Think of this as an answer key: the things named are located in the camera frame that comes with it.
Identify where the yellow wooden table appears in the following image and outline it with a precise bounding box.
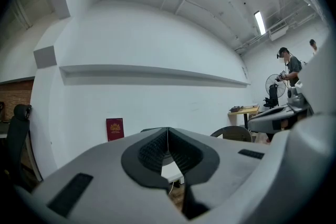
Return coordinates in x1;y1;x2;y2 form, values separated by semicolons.
227;104;260;129

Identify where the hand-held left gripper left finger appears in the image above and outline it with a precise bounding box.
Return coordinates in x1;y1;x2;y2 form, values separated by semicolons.
30;127;185;224

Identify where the grey wall panel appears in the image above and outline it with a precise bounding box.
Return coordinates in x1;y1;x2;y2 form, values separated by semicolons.
33;45;58;69

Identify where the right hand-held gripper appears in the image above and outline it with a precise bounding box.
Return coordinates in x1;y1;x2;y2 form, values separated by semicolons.
248;59;332;137

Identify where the black office chair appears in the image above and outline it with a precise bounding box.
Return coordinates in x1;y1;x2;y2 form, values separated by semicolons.
263;83;279;110
5;104;34;187

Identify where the ceiling light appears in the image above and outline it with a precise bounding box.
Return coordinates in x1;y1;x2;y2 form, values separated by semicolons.
253;9;267;36

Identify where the white air conditioner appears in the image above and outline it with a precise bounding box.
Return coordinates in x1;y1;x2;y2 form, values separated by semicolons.
268;24;289;42

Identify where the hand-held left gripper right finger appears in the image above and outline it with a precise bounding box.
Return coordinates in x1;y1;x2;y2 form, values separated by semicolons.
168;127;271;221

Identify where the black standing fan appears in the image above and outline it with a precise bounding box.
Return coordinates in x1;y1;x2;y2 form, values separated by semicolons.
265;73;287;100

